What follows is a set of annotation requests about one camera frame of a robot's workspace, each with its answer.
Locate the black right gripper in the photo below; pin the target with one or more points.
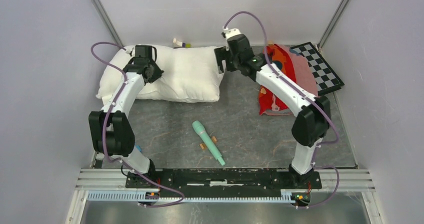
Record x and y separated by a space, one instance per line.
221 54

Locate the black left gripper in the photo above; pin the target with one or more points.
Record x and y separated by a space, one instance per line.
157 73

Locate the white pillow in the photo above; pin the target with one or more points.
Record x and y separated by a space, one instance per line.
190 75

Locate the pink red patterned pillowcase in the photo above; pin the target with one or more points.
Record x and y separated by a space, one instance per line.
293 65

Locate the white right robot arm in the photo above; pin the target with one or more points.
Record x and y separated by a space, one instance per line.
312 113

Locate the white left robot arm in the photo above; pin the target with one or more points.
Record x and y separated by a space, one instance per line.
111 132

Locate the small toy bottle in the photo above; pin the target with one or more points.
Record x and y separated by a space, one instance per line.
180 44

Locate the teal toy microphone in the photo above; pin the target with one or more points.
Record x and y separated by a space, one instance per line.
201 132

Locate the black white checkerboard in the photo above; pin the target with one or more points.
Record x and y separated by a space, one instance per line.
326 79

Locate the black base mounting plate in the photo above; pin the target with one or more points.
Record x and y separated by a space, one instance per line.
233 182

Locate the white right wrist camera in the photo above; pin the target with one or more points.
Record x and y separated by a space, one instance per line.
229 33

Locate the light blue cable duct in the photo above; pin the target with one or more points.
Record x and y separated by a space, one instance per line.
142 196

